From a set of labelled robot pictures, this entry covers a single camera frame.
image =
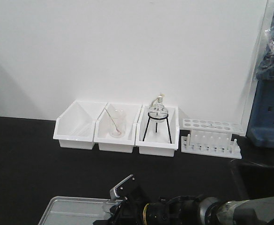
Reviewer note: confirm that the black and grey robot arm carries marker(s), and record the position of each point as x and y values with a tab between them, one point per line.
200	210

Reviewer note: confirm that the silver metal tray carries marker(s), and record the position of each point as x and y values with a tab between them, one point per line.
64	210

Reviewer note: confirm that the white storage bin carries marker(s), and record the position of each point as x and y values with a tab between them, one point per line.
159	139
75	127
102	136

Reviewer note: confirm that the white right storage bin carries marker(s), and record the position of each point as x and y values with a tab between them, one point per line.
159	139

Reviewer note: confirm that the white test tube rack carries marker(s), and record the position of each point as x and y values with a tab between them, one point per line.
211	138

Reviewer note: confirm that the white left storage bin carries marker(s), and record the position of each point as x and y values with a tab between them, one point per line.
75	127

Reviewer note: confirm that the white middle storage bin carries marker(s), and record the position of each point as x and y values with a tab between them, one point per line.
102	136

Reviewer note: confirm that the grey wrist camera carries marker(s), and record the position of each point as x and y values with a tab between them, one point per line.
123	188

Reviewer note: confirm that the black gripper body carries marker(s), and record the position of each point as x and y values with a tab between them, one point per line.
129	211

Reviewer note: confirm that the glass alcohol burner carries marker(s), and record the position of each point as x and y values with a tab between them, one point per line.
157	111

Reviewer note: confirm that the large clear glass beaker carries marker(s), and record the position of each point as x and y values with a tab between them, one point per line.
119	117

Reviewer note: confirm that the blue plastic crate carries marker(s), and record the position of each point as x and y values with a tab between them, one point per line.
261	124

